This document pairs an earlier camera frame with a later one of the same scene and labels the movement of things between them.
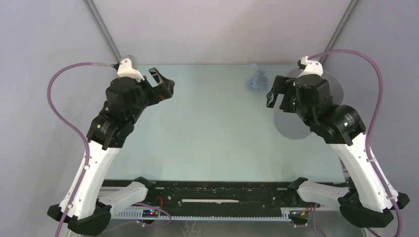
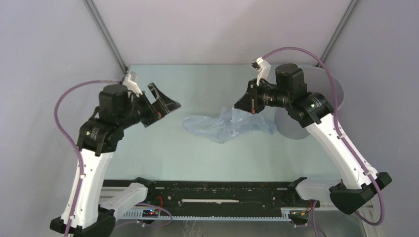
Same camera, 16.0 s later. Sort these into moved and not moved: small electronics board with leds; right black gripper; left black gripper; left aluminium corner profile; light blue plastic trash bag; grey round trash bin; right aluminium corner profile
Moved: right black gripper; light blue plastic trash bag; left black gripper
Not moved: grey round trash bin; right aluminium corner profile; left aluminium corner profile; small electronics board with leds
